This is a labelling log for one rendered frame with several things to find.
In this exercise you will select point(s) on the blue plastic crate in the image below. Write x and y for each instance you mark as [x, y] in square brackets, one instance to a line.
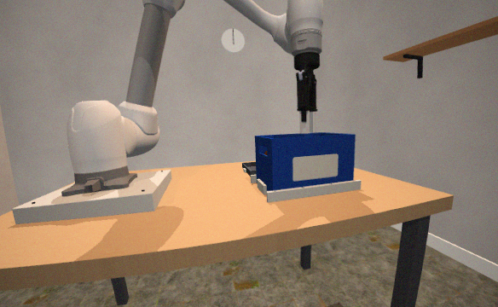
[293, 161]

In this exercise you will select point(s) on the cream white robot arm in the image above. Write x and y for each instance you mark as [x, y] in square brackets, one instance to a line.
[99, 139]

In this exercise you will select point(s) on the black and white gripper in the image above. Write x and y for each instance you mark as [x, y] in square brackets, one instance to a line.
[308, 62]

